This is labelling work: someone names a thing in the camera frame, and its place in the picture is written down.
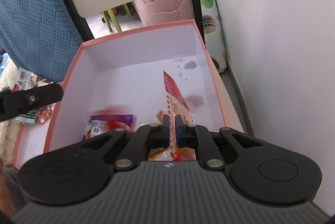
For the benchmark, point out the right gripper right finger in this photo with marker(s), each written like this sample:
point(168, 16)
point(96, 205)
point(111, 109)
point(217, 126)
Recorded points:
point(180, 129)

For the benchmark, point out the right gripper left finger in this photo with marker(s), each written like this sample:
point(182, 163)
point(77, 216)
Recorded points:
point(165, 131)

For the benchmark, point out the red clear snack packet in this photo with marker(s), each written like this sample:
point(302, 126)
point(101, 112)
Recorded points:
point(176, 105)

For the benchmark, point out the green orange snack packet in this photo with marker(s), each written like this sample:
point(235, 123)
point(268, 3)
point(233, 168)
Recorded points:
point(27, 118)

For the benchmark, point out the white shrimp snack packet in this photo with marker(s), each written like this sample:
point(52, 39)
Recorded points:
point(27, 80)

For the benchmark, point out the red foil snack packet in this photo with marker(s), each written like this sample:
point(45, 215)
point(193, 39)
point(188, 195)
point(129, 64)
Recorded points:
point(44, 113)

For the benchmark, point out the blue snack packet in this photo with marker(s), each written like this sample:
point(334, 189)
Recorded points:
point(100, 124)

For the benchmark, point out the person's left hand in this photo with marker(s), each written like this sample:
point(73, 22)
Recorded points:
point(5, 204)

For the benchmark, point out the pink shoebox base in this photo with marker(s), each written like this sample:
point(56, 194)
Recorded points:
point(124, 72)

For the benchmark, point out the blue textured chair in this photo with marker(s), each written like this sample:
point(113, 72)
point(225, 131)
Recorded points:
point(40, 36)

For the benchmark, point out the macaron pattern cover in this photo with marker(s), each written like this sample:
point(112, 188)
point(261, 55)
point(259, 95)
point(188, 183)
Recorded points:
point(213, 34)

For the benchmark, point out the pink quilted bag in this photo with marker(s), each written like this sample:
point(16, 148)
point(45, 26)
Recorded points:
point(152, 12)

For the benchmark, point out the green stool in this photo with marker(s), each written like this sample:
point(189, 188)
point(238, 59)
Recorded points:
point(110, 16)

